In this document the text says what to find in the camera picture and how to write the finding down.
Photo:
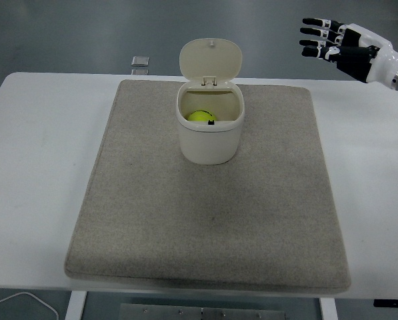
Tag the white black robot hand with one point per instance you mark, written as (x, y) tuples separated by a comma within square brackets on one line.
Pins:
[(382, 63)]

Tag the yellow tennis ball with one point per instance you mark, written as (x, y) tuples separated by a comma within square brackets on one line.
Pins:
[(200, 116)]

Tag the cream bin with flip lid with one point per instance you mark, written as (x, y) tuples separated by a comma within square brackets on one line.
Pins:
[(208, 146)]

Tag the beige fabric mat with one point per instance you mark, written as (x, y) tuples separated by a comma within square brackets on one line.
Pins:
[(202, 216)]

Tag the black table control panel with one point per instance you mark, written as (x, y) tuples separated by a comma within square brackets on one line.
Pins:
[(392, 303)]

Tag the silver floor plate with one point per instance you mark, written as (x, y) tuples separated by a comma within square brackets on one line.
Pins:
[(140, 60), (139, 71)]

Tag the white table leg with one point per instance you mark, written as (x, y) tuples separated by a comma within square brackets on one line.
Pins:
[(328, 310), (75, 306)]

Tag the grey metal plate with screws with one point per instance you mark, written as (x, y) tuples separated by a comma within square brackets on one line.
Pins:
[(202, 313)]

